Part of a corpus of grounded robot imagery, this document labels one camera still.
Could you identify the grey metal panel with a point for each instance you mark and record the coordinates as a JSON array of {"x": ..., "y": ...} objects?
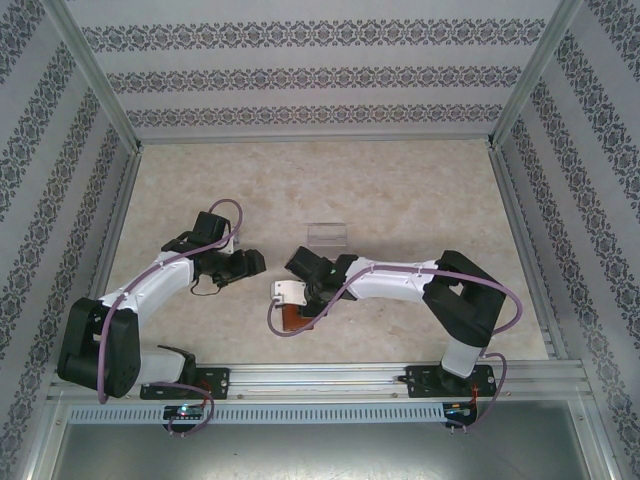
[{"x": 320, "y": 450}]

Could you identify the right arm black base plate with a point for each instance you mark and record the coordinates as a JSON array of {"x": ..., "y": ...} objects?
[{"x": 420, "y": 380}]

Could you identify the aluminium upright frame post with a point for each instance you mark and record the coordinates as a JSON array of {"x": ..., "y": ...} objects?
[
  {"x": 97, "y": 75},
  {"x": 530, "y": 75}
]

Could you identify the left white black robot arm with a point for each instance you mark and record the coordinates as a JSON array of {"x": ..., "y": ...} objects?
[{"x": 160, "y": 275}]

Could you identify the brown leather card holder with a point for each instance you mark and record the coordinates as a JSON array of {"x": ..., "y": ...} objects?
[{"x": 290, "y": 320}]

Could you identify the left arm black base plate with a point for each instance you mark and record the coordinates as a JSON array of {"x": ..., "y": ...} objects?
[{"x": 217, "y": 380}]

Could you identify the aluminium mounting rail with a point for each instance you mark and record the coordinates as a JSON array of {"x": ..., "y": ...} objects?
[{"x": 320, "y": 380}]

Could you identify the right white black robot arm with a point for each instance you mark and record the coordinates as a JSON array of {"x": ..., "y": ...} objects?
[{"x": 390, "y": 280}]

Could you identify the clear acrylic card stand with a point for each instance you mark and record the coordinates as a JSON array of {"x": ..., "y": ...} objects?
[{"x": 327, "y": 235}]

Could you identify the aluminium table side rail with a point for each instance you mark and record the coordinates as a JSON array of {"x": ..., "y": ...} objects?
[
  {"x": 526, "y": 250},
  {"x": 109, "y": 250}
]

